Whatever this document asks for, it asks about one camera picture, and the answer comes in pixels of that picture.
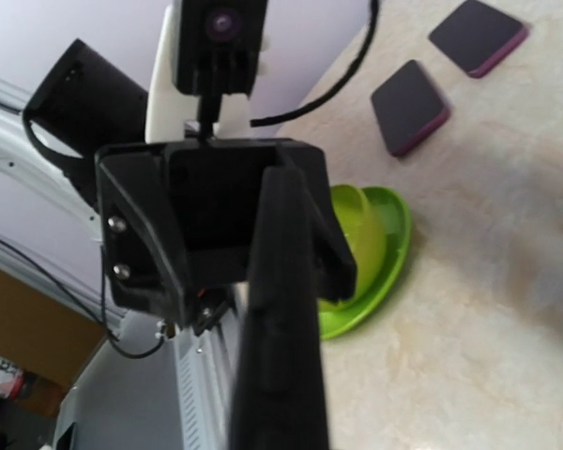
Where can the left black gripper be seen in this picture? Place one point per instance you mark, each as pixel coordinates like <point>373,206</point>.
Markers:
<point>179,217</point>

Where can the black phone case horizontal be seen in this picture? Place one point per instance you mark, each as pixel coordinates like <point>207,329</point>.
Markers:
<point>279,400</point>

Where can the dark phone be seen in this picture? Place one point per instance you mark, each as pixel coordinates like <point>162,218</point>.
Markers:
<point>476,37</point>
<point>408,108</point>

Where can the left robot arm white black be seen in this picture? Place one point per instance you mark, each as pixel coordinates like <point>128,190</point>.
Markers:
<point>83,105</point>

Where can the green bowl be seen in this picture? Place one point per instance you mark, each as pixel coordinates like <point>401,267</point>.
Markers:
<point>365,235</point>

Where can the front aluminium rail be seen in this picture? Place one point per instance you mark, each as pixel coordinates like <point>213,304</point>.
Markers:
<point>206,354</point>

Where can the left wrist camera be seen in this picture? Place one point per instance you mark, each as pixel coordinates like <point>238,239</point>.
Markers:
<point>206,65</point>

